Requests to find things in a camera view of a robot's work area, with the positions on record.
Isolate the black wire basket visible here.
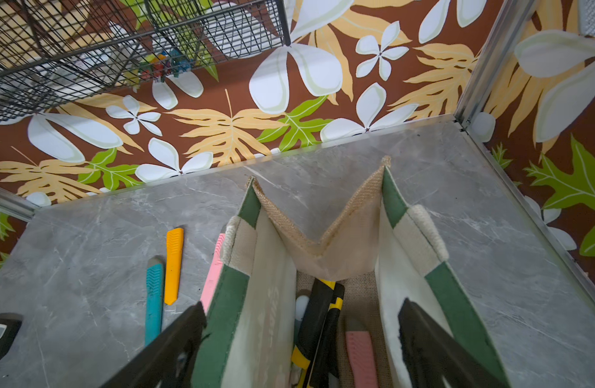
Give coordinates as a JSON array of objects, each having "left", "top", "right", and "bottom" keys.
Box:
[{"left": 0, "top": 1, "right": 289, "bottom": 124}]

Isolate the pink art knife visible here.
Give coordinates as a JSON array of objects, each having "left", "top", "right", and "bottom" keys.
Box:
[
  {"left": 200, "top": 228, "right": 226, "bottom": 313},
  {"left": 345, "top": 330, "right": 378, "bottom": 388}
]

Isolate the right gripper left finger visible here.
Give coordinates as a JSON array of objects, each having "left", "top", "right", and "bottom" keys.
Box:
[{"left": 103, "top": 302, "right": 207, "bottom": 387}]

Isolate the green burlap christmas pouch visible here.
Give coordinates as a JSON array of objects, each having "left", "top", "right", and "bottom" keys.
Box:
[{"left": 191, "top": 159, "right": 509, "bottom": 387}]

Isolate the orange art knife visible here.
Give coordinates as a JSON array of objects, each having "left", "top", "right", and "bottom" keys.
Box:
[{"left": 164, "top": 227, "right": 184, "bottom": 306}]

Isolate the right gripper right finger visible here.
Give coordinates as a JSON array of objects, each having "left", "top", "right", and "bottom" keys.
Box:
[{"left": 398, "top": 299, "right": 505, "bottom": 387}]

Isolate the grey art knife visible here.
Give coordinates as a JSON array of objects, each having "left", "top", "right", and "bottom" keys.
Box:
[{"left": 294, "top": 289, "right": 310, "bottom": 343}]

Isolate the teal art knife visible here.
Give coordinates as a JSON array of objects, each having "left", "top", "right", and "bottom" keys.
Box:
[{"left": 145, "top": 256, "right": 165, "bottom": 346}]

